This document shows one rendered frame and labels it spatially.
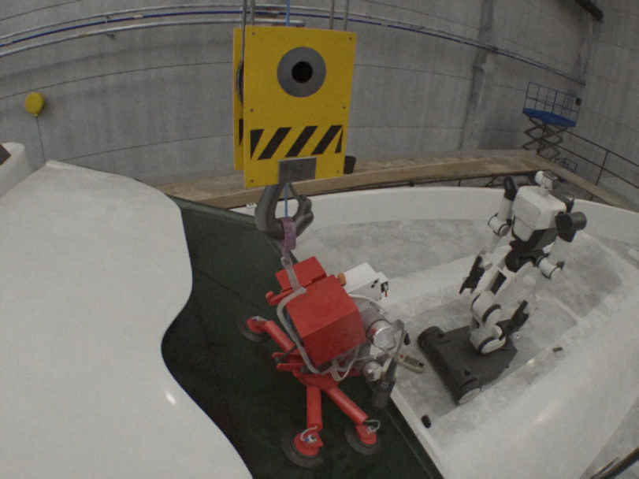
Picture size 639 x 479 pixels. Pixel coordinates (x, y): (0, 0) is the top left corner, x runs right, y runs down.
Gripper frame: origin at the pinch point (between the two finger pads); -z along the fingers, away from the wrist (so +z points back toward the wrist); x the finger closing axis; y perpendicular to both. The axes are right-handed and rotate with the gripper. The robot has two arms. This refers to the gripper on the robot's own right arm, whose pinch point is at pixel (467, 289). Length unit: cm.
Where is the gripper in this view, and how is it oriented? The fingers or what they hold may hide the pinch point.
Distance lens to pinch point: 237.5
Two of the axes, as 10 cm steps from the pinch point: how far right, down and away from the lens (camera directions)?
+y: 2.9, 5.3, -8.0
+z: 2.6, -8.5, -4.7
